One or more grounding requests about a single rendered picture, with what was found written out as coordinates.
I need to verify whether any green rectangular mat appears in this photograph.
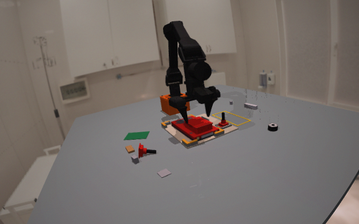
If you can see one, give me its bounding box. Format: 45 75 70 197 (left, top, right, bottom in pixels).
124 131 149 140

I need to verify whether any small black tyre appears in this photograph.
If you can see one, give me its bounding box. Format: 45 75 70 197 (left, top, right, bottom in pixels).
268 123 278 131

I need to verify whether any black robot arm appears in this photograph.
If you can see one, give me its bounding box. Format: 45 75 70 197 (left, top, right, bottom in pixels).
163 21 216 104

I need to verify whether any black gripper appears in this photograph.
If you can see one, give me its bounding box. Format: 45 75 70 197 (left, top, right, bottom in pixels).
169 79 221 123

